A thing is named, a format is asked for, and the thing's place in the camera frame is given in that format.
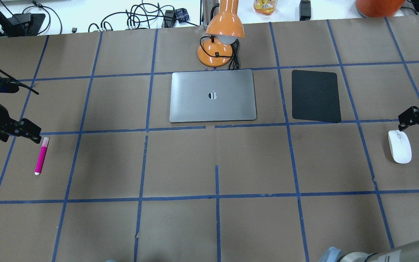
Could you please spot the white computer mouse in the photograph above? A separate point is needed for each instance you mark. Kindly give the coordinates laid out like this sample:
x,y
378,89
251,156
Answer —
x,y
400,147

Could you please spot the pink marker pen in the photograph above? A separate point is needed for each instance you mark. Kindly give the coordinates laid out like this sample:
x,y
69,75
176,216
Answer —
x,y
41,156

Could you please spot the black mousepad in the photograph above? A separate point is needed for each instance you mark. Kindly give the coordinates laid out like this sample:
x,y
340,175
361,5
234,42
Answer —
x,y
315,96

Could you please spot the orange cylindrical container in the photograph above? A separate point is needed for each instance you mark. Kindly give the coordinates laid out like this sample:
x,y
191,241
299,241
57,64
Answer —
x,y
378,8

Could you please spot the black power adapter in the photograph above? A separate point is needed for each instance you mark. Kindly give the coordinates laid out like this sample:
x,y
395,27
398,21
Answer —
x,y
305,10

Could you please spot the grey closed laptop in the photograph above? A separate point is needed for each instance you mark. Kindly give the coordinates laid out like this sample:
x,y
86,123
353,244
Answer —
x,y
212,96

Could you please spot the orange desk lamp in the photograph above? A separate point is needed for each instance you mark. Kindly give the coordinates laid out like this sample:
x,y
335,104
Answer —
x,y
216,47

